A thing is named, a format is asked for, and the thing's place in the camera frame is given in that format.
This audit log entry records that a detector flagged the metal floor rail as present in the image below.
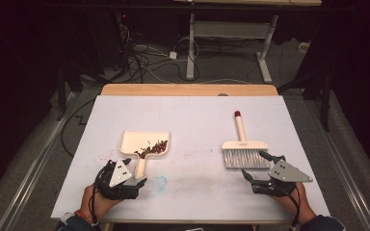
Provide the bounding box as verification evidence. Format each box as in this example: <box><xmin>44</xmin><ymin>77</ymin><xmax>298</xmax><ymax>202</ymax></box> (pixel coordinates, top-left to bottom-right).
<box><xmin>304</xmin><ymin>99</ymin><xmax>370</xmax><ymax>231</ymax></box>
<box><xmin>0</xmin><ymin>91</ymin><xmax>80</xmax><ymax>231</ymax></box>

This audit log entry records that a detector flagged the cream hand brush red cap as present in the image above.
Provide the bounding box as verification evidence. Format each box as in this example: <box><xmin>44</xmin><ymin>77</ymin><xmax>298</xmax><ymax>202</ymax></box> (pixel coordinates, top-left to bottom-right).
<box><xmin>221</xmin><ymin>110</ymin><xmax>272</xmax><ymax>170</ymax></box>

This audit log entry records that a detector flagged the pile of red beans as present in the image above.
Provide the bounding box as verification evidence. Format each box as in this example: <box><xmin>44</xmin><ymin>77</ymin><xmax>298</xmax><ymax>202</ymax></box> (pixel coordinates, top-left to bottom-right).
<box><xmin>134</xmin><ymin>139</ymin><xmax>169</xmax><ymax>160</ymax></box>

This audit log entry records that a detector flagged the black floor cable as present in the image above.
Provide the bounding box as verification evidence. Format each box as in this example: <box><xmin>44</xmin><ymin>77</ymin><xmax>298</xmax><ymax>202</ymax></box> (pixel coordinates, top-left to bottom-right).
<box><xmin>60</xmin><ymin>97</ymin><xmax>96</xmax><ymax>159</ymax></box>

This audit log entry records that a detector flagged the person's right hand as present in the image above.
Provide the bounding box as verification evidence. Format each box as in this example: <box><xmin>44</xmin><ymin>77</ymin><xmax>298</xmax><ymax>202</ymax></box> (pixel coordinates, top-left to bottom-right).
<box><xmin>271</xmin><ymin>182</ymin><xmax>318</xmax><ymax>225</ymax></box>

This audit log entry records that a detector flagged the black stand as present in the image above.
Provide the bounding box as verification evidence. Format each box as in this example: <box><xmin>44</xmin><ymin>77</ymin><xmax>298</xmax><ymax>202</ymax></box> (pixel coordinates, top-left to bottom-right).
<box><xmin>55</xmin><ymin>62</ymin><xmax>105</xmax><ymax>122</ymax></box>
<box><xmin>277</xmin><ymin>64</ymin><xmax>332</xmax><ymax>133</ymax></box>

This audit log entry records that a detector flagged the small white floor box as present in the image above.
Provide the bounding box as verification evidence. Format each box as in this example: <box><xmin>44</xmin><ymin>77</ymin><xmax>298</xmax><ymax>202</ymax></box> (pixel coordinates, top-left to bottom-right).
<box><xmin>298</xmin><ymin>41</ymin><xmax>311</xmax><ymax>55</ymax></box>

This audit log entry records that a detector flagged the white metal desk frame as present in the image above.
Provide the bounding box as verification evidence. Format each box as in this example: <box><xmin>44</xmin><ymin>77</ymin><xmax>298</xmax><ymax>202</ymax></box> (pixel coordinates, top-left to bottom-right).
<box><xmin>172</xmin><ymin>0</ymin><xmax>323</xmax><ymax>85</ymax></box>

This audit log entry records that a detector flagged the hand-held gripper black cable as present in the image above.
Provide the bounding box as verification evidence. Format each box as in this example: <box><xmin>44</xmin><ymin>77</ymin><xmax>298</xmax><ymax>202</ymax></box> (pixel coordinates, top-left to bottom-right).
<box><xmin>89</xmin><ymin>162</ymin><xmax>117</xmax><ymax>231</ymax></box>
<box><xmin>276</xmin><ymin>184</ymin><xmax>303</xmax><ymax>231</ymax></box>

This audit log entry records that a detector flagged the white board table cover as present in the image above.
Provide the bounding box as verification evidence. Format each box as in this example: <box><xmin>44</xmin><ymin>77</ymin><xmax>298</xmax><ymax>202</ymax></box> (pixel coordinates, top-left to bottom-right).
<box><xmin>50</xmin><ymin>94</ymin><xmax>331</xmax><ymax>223</ymax></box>

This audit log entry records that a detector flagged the red bracelet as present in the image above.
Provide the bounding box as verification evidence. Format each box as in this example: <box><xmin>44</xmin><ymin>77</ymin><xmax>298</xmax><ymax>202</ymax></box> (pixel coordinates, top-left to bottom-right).
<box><xmin>74</xmin><ymin>209</ymin><xmax>93</xmax><ymax>223</ymax></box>

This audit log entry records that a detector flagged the tangle of floor cables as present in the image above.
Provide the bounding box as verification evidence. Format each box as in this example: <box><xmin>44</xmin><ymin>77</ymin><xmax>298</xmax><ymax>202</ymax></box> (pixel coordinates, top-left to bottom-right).
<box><xmin>109</xmin><ymin>22</ymin><xmax>254</xmax><ymax>85</ymax></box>

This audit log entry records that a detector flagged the person's left hand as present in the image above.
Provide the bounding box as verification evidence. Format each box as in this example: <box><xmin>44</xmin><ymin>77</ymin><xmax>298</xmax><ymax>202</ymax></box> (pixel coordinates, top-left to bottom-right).
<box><xmin>79</xmin><ymin>184</ymin><xmax>123</xmax><ymax>222</ymax></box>

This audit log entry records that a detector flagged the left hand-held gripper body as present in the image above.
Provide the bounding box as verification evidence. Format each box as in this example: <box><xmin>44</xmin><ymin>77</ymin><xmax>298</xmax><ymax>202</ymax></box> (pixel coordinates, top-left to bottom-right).
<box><xmin>94</xmin><ymin>159</ymin><xmax>140</xmax><ymax>200</ymax></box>

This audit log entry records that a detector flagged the cream plastic dustpan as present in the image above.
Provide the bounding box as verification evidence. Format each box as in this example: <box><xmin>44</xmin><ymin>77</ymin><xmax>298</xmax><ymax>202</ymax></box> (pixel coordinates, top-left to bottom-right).
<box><xmin>119</xmin><ymin>130</ymin><xmax>171</xmax><ymax>180</ymax></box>

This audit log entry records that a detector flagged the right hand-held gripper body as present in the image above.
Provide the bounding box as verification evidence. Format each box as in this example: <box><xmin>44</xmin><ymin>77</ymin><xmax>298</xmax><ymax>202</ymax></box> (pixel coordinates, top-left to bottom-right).
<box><xmin>251</xmin><ymin>156</ymin><xmax>314</xmax><ymax>197</ymax></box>

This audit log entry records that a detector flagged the right hand-held gripper black cable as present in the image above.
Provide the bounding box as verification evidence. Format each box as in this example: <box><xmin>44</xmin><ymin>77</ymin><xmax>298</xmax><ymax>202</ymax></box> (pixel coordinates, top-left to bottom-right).
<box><xmin>276</xmin><ymin>184</ymin><xmax>303</xmax><ymax>231</ymax></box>

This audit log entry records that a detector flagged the left hand-held gripper black cable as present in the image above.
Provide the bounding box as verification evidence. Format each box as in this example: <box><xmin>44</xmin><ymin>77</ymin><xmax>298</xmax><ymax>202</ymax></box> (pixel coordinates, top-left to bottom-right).
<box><xmin>89</xmin><ymin>162</ymin><xmax>117</xmax><ymax>231</ymax></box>

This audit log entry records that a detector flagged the wooden table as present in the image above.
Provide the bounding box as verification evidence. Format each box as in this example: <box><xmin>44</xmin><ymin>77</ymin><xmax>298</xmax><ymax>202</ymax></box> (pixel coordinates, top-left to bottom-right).
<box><xmin>100</xmin><ymin>83</ymin><xmax>279</xmax><ymax>97</ymax></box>

